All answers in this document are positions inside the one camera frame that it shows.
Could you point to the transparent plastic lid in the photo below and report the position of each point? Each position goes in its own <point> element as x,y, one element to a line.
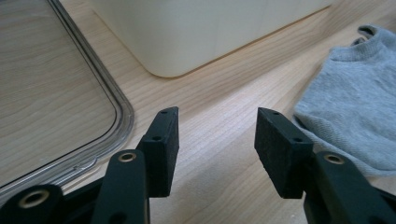
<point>53,93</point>

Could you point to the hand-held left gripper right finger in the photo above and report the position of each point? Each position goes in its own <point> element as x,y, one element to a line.
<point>280,155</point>

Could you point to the white divided storage box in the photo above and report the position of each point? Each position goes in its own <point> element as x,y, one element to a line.
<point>193,34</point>

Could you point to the grey sock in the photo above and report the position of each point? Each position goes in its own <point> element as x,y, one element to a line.
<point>351,99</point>

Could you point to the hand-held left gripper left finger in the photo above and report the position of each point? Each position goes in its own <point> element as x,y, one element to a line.
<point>162,155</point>

